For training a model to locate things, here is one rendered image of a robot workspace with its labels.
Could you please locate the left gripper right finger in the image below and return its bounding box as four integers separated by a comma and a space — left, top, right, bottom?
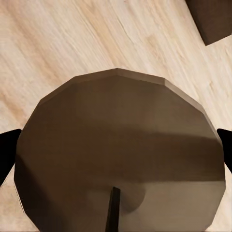
217, 129, 232, 173

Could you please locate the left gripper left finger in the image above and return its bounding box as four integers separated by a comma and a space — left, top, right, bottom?
0, 128, 22, 187

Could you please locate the pillar candle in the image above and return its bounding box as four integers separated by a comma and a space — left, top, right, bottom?
14, 68, 226, 232

